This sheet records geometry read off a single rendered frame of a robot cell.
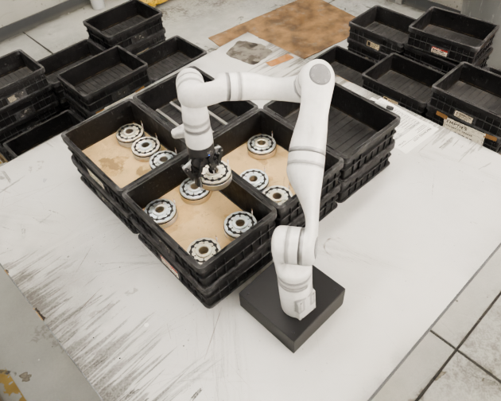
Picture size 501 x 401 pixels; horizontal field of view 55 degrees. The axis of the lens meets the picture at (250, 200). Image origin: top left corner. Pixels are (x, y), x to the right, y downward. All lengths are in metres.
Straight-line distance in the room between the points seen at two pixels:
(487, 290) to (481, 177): 0.74
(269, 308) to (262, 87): 0.61
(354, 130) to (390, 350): 0.80
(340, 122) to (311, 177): 0.75
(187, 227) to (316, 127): 0.57
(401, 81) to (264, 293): 1.81
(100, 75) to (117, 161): 1.19
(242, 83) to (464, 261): 0.92
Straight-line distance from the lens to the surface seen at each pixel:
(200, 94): 1.19
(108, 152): 1.86
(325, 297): 1.43
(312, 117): 1.20
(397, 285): 1.58
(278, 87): 1.27
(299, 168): 1.16
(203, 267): 1.32
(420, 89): 2.90
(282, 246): 1.14
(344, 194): 1.74
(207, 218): 1.55
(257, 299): 1.43
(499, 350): 2.40
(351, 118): 1.90
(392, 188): 1.84
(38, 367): 2.42
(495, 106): 2.70
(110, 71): 2.96
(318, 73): 1.24
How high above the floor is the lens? 2.01
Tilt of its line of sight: 48 degrees down
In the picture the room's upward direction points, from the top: 4 degrees counter-clockwise
